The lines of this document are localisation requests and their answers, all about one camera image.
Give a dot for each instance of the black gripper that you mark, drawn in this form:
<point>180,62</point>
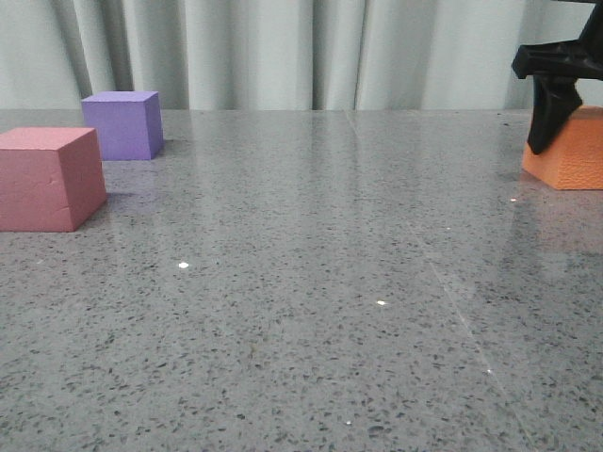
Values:
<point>556,67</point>

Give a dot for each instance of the pale green curtain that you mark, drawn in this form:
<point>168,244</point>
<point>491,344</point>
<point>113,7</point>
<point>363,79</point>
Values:
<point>266,55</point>

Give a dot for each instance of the red foam cube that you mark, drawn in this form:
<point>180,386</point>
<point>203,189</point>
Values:
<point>51,178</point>

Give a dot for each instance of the orange foam cube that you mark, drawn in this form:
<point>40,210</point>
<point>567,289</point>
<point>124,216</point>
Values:
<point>573,161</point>

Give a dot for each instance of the purple foam cube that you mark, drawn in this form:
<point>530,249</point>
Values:
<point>128,123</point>

